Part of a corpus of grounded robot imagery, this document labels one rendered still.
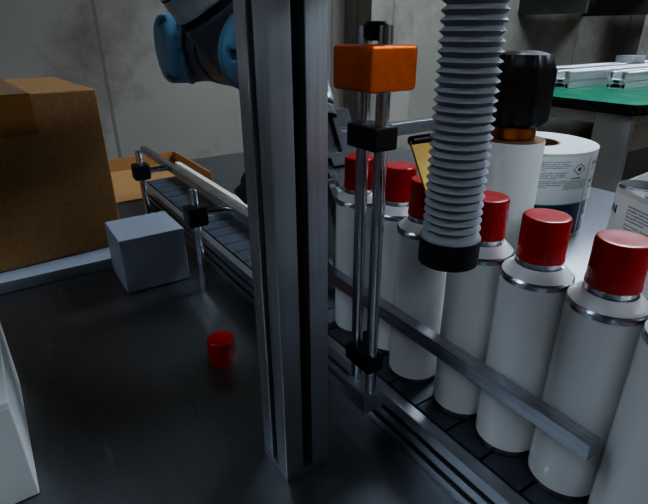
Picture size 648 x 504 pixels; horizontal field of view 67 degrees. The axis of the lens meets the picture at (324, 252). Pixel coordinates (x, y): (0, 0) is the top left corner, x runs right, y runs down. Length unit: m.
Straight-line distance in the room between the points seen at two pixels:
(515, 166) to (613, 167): 2.24
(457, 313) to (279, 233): 0.17
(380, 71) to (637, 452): 0.29
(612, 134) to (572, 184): 2.03
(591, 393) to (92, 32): 2.30
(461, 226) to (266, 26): 0.16
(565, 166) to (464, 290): 0.50
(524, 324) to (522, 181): 0.36
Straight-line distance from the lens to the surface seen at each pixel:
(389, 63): 0.35
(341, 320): 0.58
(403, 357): 0.50
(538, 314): 0.38
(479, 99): 0.27
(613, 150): 2.93
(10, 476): 0.53
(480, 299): 0.42
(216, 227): 0.91
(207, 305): 0.76
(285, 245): 0.35
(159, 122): 2.52
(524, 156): 0.71
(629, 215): 0.54
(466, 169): 0.28
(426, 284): 0.46
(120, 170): 1.56
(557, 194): 0.89
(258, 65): 0.33
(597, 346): 0.37
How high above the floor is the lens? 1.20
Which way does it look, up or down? 24 degrees down
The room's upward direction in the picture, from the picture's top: straight up
